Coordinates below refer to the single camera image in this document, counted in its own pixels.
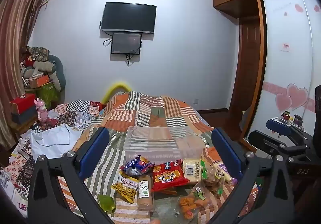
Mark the pink toy figure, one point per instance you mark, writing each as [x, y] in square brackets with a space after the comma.
[42, 112]

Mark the small paper notice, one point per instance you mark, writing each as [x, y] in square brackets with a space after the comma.
[285, 47]

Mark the brown biscuit roll white label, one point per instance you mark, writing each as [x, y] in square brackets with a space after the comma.
[145, 193]

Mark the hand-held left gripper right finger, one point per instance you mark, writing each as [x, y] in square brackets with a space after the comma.
[225, 153]

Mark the white device with coloured buttons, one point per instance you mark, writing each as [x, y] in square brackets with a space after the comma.
[286, 116]

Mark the green patterned box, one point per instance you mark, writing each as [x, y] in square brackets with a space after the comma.
[46, 94]

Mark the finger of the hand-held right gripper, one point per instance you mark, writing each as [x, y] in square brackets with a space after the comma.
[278, 125]
[263, 140]

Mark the checked patchwork quilt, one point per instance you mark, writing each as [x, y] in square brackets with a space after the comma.
[75, 113]

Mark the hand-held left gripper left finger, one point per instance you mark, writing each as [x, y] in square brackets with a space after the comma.
[96, 150]

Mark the dark grey box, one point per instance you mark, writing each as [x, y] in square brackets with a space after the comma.
[25, 116]

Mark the red snack packet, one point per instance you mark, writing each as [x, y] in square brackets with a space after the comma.
[168, 176]

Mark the patterned cushion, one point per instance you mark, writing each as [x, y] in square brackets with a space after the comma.
[39, 53]

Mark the grey round object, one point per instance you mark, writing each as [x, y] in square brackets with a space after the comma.
[247, 118]

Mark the striped brown curtain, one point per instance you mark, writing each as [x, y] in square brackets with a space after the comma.
[15, 38]

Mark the orange box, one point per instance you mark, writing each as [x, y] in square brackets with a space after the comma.
[39, 81]

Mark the white cloth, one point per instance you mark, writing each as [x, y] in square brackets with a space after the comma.
[55, 138]

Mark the teal pillow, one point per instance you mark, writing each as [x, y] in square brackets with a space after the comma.
[59, 73]

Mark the yellow curved tube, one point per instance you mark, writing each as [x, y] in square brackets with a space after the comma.
[117, 86]

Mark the pink heart stickers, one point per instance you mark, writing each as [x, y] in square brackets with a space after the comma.
[297, 97]

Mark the clear plastic storage box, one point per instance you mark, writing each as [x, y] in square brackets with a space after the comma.
[163, 138]

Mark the small black monitor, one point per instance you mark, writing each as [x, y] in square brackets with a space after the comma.
[126, 43]

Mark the blue snack packet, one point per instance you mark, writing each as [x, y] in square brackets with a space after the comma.
[139, 163]

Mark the wooden wardrobe with white doors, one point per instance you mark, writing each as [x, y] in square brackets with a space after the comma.
[288, 38]

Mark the red box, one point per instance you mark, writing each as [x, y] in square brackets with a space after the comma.
[22, 103]

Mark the striped patchwork blanket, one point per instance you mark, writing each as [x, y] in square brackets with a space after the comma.
[150, 111]

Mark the small green packet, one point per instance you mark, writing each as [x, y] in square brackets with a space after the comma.
[106, 202]

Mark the cream packet with barcode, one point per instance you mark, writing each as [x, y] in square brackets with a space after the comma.
[191, 171]

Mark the clear bag of orange snacks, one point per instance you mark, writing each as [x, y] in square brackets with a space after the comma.
[190, 204]

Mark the white and purple packet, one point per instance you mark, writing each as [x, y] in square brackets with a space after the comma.
[223, 172]

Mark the wall-mounted black television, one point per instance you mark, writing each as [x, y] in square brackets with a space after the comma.
[128, 17]

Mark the brown wooden door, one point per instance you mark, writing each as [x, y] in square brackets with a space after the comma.
[247, 63]

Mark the clear packet of yellow sticks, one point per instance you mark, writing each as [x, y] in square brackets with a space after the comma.
[125, 188]

